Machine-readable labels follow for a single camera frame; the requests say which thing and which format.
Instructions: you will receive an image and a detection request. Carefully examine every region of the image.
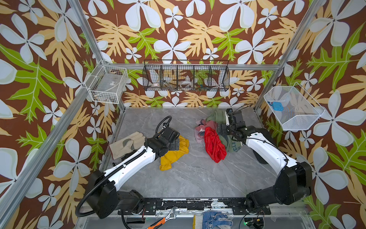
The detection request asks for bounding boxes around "yellow cloth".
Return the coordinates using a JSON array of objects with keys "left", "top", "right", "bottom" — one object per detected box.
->
[{"left": 159, "top": 136, "right": 189, "bottom": 171}]

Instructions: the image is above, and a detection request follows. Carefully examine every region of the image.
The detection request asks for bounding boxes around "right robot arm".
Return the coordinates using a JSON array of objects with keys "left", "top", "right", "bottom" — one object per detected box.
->
[{"left": 217, "top": 108, "right": 312, "bottom": 212}]

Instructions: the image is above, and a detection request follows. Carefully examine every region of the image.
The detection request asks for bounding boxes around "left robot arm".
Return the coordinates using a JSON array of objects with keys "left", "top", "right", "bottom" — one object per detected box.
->
[{"left": 75, "top": 115, "right": 180, "bottom": 219}]

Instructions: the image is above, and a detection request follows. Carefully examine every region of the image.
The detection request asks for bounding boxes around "olive green cloth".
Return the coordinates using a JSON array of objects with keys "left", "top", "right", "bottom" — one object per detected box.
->
[{"left": 206, "top": 110, "right": 243, "bottom": 153}]

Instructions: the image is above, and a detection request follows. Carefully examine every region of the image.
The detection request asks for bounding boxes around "red cloth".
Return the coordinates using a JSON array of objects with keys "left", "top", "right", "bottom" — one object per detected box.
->
[{"left": 204, "top": 127, "right": 227, "bottom": 163}]

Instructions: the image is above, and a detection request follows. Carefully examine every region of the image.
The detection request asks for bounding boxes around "pink cloth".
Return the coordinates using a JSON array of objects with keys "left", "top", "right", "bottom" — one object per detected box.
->
[{"left": 194, "top": 119, "right": 217, "bottom": 143}]

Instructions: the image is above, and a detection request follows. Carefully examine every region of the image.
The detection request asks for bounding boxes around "blue object in basket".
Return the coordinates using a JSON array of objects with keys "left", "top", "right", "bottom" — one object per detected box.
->
[{"left": 271, "top": 102, "right": 284, "bottom": 112}]

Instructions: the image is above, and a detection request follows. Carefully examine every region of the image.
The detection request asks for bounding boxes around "cream leather work glove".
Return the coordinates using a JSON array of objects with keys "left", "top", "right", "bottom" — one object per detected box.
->
[{"left": 109, "top": 132, "right": 145, "bottom": 160}]

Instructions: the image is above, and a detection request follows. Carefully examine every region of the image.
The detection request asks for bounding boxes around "blue dotted work glove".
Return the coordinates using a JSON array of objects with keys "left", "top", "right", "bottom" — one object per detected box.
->
[{"left": 202, "top": 210, "right": 233, "bottom": 229}]

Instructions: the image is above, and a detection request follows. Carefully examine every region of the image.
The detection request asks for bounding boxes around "black wire basket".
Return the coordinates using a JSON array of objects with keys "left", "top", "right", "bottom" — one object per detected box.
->
[{"left": 142, "top": 59, "right": 230, "bottom": 92}]

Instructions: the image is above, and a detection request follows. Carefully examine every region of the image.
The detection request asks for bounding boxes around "white wire basket right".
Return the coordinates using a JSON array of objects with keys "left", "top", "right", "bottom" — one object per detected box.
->
[{"left": 264, "top": 83, "right": 326, "bottom": 131}]

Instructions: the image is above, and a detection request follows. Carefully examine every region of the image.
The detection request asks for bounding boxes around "white wire basket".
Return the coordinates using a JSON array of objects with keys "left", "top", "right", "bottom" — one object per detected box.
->
[
  {"left": 85, "top": 61, "right": 129, "bottom": 104},
  {"left": 264, "top": 83, "right": 326, "bottom": 131}
]

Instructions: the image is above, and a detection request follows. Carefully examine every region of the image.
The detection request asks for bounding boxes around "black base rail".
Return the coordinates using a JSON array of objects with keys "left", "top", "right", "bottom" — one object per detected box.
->
[{"left": 120, "top": 197, "right": 272, "bottom": 216}]

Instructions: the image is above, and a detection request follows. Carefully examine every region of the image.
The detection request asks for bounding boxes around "aluminium frame post right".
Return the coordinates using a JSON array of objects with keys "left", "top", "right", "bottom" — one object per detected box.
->
[{"left": 254, "top": 1, "right": 323, "bottom": 111}]

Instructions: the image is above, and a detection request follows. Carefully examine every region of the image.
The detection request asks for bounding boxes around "aluminium frame post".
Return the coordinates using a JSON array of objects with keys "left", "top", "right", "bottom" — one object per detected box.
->
[
  {"left": 254, "top": 1, "right": 323, "bottom": 111},
  {"left": 66, "top": 1, "right": 126, "bottom": 115}
]

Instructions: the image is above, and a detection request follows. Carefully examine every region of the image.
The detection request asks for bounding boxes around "orange handled adjustable wrench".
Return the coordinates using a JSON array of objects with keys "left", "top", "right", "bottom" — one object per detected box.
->
[{"left": 147, "top": 207, "right": 179, "bottom": 229}]

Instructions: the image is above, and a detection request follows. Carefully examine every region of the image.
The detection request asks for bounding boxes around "white wire basket left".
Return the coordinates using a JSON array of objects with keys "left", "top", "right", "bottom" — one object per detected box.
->
[{"left": 85, "top": 61, "right": 129, "bottom": 104}]

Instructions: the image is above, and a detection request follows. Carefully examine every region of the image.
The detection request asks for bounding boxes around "aluminium frame post left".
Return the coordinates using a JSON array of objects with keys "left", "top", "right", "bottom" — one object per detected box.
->
[{"left": 66, "top": 1, "right": 126, "bottom": 115}]

